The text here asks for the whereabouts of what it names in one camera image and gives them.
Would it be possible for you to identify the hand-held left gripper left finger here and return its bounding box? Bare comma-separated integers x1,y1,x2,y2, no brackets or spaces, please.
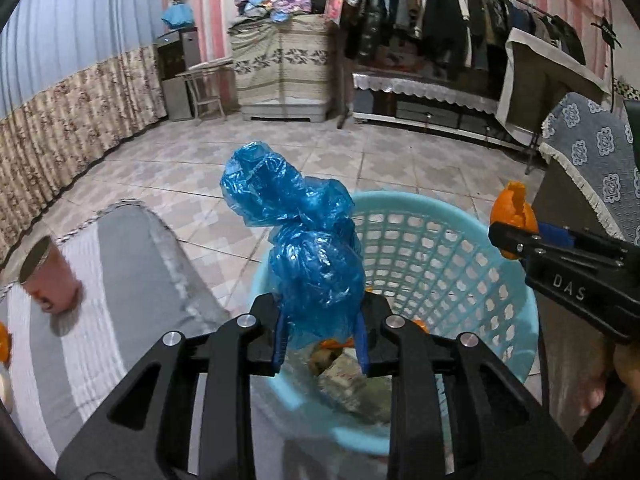
55,292,291,480

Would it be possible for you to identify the grey water dispenser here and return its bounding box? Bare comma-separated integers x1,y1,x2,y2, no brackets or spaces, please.
155,27,201,122

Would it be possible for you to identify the light blue plastic basket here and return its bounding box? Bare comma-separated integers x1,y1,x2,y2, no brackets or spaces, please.
248,190,541,456

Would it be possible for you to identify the grey white striped tablecloth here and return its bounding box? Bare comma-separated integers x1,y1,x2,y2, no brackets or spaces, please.
0,200,241,461

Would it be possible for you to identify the furniture with white cloth cover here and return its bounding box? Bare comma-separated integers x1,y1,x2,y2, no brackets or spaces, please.
497,27,613,146

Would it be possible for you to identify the blue plastic bag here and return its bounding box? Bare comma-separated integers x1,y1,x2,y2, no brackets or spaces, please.
220,142,365,351

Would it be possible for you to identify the brown paper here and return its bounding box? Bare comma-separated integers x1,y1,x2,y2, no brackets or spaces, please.
309,347,336,376

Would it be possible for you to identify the low bench with lace cover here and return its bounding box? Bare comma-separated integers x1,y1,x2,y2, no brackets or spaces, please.
351,71,506,136

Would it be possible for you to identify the patterned knit cloth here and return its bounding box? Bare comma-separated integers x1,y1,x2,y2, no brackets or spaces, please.
317,355,396,426

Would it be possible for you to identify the black wall fixture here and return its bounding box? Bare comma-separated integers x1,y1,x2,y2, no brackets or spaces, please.
592,17,621,50

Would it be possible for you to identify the grey floral fringed cover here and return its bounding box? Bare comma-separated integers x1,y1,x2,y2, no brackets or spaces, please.
539,92,640,246

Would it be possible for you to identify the blue wrapped bundle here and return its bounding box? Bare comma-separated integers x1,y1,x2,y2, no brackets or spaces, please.
161,0,196,30

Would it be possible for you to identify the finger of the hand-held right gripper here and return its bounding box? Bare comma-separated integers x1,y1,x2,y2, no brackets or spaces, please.
489,222,551,263
539,222,626,257

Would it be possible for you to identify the person's right hand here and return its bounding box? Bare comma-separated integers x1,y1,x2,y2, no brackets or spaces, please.
607,342,640,411

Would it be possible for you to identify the cabinet with leaf-patterned cover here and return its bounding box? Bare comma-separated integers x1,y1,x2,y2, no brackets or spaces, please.
229,12,336,123

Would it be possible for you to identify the floral beige curtain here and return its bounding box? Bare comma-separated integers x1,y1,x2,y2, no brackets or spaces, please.
0,45,168,261

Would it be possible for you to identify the pile of folded clothes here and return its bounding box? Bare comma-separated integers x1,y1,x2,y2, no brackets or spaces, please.
235,0,313,23

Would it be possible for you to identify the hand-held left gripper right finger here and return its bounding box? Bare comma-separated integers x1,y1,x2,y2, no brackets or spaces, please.
352,292,588,480

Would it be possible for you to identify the clothes rack with hanging clothes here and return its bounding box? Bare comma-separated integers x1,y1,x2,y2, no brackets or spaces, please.
340,0,586,81

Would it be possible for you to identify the small stool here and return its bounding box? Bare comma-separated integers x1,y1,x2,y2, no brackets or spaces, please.
175,59,236,126

